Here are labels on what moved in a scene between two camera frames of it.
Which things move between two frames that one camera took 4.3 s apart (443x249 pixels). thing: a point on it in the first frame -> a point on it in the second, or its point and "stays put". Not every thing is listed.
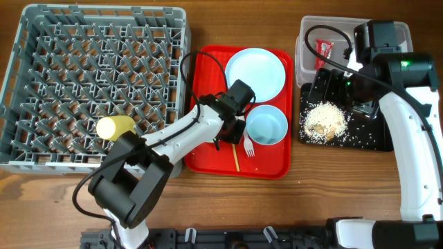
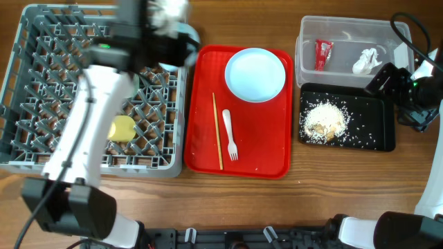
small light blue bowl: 266,124 -> 191,53
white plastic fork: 248,144 -> 232,146
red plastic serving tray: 249,159 stays put
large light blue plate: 260,69 stays put
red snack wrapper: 324,48 stays put
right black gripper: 331,93 -> 399,77
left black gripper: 236,135 -> 182,45
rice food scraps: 323,122 stays put
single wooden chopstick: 236,157 -> 219,141
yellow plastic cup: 110,127 stays put
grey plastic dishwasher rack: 73,64 stays put
